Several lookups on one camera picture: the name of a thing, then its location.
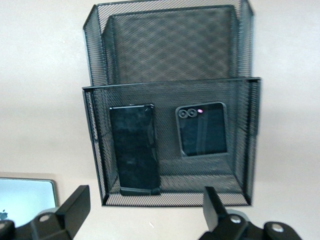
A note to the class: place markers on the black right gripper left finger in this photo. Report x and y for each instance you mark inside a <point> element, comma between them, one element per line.
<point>62,220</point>

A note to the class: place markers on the silver closed laptop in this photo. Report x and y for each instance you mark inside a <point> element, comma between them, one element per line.
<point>25,197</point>

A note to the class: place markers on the long black smartphone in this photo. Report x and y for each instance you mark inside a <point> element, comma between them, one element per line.
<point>136,150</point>

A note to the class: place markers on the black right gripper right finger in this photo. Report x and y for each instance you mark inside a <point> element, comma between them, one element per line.
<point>222,222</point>

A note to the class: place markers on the black mesh two-tier tray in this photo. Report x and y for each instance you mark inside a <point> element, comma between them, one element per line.
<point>175,50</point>

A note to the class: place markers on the black square flip phone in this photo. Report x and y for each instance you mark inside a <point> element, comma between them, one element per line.
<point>202,132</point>

